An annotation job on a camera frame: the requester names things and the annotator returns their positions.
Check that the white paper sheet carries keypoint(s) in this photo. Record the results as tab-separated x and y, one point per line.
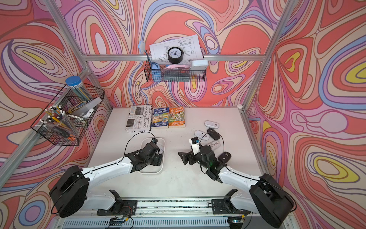
190	45

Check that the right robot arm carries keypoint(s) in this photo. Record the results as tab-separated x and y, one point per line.
259	194

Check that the black wire wall basket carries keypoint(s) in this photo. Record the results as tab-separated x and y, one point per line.
155	73

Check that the black mouse front right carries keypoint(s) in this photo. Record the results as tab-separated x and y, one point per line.
224	157

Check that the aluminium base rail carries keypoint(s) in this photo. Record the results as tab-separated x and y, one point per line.
167	213

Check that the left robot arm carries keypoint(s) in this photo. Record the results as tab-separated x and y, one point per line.
72	192

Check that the blue treehouse book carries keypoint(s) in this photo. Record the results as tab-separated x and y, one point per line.
160	118

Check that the orange treehouse book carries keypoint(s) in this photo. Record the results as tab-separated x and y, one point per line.
176	117

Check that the black wire side basket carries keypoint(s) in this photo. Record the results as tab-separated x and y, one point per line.
67	99

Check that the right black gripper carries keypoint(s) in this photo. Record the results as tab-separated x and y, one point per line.
185	155

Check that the white box in basket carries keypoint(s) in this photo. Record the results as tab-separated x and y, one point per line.
199	65

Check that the white storage tray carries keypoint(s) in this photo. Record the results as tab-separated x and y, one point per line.
154	170

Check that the black round clock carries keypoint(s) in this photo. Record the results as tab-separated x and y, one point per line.
175	55

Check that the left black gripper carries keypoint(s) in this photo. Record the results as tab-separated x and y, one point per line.
158	159

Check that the blue lid pencil jar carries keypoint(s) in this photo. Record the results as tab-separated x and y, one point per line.
78	87

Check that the pink notepad in basket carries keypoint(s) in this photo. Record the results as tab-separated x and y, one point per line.
176	67

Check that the folded newspaper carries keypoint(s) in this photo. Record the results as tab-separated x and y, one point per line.
139	119

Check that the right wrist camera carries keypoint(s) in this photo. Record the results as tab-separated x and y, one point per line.
195	145

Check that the black mouse near wall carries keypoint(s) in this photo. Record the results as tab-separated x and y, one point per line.
213	134

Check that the clear cup of pens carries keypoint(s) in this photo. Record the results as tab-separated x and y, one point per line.
57	119

